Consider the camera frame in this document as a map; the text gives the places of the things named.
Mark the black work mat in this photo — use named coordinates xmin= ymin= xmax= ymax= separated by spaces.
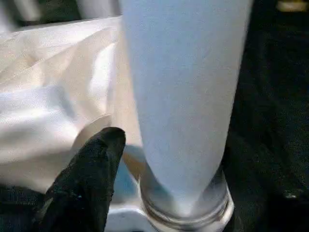
xmin=0 ymin=0 xmax=309 ymax=232

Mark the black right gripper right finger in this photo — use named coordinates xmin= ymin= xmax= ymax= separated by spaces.
xmin=223 ymin=145 xmax=309 ymax=232

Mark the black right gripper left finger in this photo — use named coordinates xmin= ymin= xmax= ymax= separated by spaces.
xmin=38 ymin=127 xmax=127 ymax=232

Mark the small yellow label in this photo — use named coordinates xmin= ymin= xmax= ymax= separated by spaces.
xmin=276 ymin=0 xmax=309 ymax=12

